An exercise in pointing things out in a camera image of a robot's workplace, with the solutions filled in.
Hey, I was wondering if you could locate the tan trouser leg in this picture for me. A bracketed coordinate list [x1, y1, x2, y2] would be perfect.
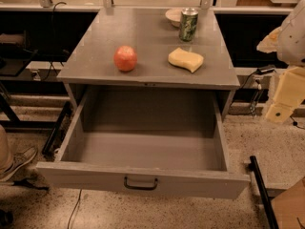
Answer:
[0, 125, 13, 173]

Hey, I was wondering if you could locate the red apple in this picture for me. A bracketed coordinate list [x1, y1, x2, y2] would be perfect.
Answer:
[113, 46, 137, 72]

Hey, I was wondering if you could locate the grey sneaker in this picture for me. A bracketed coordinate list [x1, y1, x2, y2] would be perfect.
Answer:
[0, 147, 37, 182]

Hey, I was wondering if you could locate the black metal bar right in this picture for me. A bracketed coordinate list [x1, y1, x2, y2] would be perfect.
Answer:
[249, 156, 279, 229]

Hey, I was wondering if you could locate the green soda can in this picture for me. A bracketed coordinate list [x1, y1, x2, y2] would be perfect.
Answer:
[179, 8, 198, 42]

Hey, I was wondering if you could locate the white bowl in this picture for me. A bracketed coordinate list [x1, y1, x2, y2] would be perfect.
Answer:
[165, 9, 181, 28]

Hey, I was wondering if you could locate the black metal leg left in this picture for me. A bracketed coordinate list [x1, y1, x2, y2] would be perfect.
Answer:
[42, 101, 71, 156]

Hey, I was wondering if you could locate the grey cabinet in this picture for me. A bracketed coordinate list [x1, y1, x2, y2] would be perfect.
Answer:
[58, 8, 239, 131]

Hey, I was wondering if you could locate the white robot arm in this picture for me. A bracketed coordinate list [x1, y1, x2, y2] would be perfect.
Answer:
[256, 0, 305, 123]

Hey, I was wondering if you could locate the black power adapter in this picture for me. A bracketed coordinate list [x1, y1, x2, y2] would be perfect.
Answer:
[256, 65, 275, 75]

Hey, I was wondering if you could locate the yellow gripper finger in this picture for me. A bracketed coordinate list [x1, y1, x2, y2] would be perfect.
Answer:
[256, 27, 281, 53]
[265, 67, 305, 123]

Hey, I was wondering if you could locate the grey open top drawer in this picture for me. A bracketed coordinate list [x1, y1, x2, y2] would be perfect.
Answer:
[35, 85, 252, 200]

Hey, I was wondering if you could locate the wooden board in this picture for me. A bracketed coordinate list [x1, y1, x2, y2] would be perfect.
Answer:
[272, 177, 305, 229]

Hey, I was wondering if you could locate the black floor cable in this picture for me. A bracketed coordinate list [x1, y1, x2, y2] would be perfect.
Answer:
[66, 188, 83, 229]

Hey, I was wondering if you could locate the black drawer handle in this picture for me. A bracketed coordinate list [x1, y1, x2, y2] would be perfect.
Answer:
[124, 177, 158, 191]

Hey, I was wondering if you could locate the yellow sponge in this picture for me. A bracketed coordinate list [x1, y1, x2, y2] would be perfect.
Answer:
[168, 48, 204, 73]

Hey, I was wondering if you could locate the black hanging cable left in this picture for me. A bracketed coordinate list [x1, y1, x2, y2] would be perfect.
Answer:
[41, 1, 69, 81]

